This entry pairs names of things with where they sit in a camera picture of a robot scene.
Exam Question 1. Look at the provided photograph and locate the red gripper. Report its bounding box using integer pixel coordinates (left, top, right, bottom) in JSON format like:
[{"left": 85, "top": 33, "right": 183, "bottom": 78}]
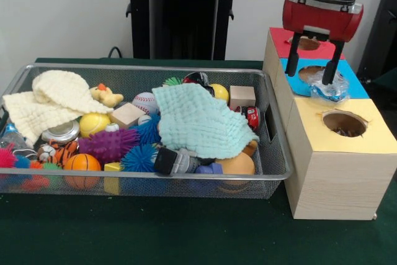
[{"left": 282, "top": 0, "right": 365, "bottom": 86}]

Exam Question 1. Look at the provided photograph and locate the clear blue plastic packet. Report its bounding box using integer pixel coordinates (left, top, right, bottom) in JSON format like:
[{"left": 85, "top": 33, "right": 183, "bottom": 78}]
[{"left": 308, "top": 69, "right": 350, "bottom": 104}]

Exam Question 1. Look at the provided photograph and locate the multicolour cartoon print cloth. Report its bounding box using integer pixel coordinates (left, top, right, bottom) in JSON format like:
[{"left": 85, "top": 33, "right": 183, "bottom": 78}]
[{"left": 329, "top": 125, "right": 360, "bottom": 138}]

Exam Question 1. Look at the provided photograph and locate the mint green cloth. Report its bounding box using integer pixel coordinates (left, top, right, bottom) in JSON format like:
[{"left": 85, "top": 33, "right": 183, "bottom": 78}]
[{"left": 153, "top": 83, "right": 261, "bottom": 159}]

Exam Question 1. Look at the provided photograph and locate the shallow clear mesh bin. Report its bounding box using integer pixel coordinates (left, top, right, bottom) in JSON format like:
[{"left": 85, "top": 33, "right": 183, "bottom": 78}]
[{"left": 0, "top": 62, "right": 294, "bottom": 200}]

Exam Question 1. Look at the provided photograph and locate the wooden box with three holes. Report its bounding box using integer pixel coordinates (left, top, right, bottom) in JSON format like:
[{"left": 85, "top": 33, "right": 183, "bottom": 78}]
[{"left": 263, "top": 27, "right": 397, "bottom": 221}]

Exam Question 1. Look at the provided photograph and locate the black chair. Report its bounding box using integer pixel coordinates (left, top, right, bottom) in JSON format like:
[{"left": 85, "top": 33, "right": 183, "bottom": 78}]
[{"left": 359, "top": 0, "right": 397, "bottom": 86}]

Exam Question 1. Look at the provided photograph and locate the small wooden cube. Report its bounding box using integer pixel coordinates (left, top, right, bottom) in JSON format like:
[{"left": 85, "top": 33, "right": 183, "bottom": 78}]
[{"left": 230, "top": 86, "right": 257, "bottom": 109}]

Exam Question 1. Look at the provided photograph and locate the yellow ball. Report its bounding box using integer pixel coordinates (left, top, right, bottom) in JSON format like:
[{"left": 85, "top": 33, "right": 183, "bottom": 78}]
[
  {"left": 210, "top": 84, "right": 230, "bottom": 104},
  {"left": 79, "top": 113, "right": 113, "bottom": 138}
]

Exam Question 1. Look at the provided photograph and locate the peach orange ball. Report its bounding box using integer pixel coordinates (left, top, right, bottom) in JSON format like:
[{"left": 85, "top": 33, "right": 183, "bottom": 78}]
[{"left": 216, "top": 152, "right": 256, "bottom": 179}]

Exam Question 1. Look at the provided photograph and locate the white toy baseball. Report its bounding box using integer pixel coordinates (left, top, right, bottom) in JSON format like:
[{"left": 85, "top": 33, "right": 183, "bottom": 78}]
[{"left": 132, "top": 92, "right": 159, "bottom": 115}]

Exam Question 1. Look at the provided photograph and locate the yellow rubber duck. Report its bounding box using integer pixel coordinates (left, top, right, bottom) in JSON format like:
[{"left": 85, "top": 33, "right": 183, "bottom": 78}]
[{"left": 91, "top": 83, "right": 124, "bottom": 109}]

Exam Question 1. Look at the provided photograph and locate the orange toy basketball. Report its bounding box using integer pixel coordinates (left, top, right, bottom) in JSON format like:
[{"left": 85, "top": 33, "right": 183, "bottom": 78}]
[{"left": 63, "top": 153, "right": 102, "bottom": 190}]

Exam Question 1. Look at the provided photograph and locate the cream yellow cloth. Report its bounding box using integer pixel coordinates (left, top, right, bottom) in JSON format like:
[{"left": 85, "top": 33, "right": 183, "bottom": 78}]
[{"left": 3, "top": 70, "right": 114, "bottom": 143}]

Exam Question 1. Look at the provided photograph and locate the pink spiky ball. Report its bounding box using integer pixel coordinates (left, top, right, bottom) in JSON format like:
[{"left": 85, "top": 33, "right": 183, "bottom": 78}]
[{"left": 0, "top": 146, "right": 20, "bottom": 169}]

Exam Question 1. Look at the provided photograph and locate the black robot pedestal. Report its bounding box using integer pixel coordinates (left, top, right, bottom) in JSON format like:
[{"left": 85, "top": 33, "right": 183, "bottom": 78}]
[{"left": 120, "top": 0, "right": 250, "bottom": 61}]

